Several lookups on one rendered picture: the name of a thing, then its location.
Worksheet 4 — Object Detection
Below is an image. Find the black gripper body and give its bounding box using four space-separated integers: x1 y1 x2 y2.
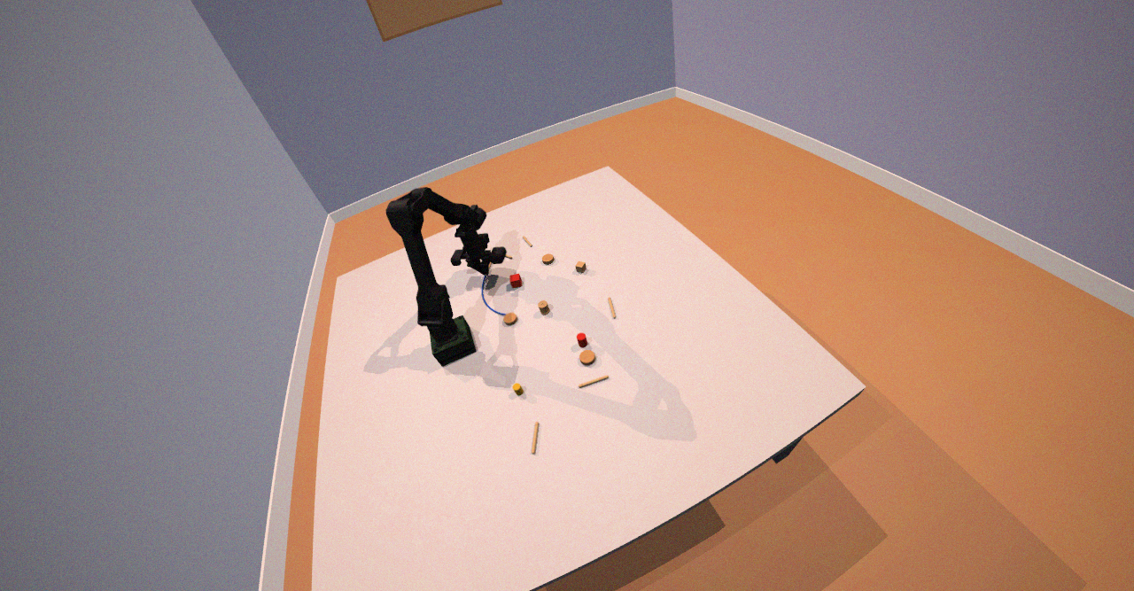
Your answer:
451 237 506 265

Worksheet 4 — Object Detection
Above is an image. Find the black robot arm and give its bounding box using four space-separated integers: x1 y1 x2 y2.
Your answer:
386 187 490 347

